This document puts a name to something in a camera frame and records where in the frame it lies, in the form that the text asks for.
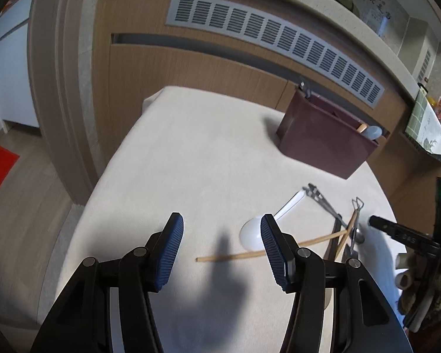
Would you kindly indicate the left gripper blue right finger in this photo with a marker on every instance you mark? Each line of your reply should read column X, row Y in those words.
column 280, row 254

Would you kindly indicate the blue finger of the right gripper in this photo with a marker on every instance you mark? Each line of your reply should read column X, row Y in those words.
column 401, row 234

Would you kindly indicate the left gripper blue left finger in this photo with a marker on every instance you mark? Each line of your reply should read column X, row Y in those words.
column 162, row 250

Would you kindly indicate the white plastic spoon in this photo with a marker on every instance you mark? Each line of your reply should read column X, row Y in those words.
column 251, row 233

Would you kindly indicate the steel spoon triangular handle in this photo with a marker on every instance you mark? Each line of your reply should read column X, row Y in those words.
column 356, row 236

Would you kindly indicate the steel spoon ornate handle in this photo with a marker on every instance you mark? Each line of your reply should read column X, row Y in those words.
column 314, row 193

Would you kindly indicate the blue plastic spoon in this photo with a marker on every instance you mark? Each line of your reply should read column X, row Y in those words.
column 372, row 132

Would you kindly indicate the light wooden spoon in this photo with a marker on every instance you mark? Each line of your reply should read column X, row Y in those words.
column 362, row 127

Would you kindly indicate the wooden kitchen cabinet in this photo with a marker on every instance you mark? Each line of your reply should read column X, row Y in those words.
column 136, row 53

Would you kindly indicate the white tablecloth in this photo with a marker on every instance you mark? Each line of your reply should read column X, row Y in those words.
column 214, row 160

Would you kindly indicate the green checked dish towel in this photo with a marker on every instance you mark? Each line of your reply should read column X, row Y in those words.
column 424, row 127

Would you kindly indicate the maroon plastic utensil holder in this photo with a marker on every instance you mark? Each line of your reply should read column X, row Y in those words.
column 319, row 133

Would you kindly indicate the grey ventilation grille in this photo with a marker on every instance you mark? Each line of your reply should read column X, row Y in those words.
column 280, row 36

